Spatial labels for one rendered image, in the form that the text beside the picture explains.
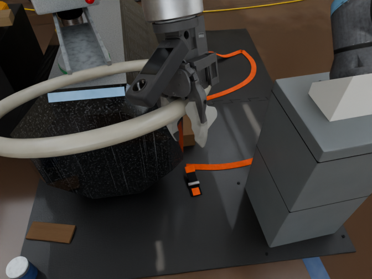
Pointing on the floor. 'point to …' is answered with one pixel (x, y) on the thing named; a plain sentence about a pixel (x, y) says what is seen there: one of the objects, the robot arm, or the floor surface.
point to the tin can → (21, 269)
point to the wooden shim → (51, 232)
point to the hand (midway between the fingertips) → (186, 139)
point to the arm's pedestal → (307, 165)
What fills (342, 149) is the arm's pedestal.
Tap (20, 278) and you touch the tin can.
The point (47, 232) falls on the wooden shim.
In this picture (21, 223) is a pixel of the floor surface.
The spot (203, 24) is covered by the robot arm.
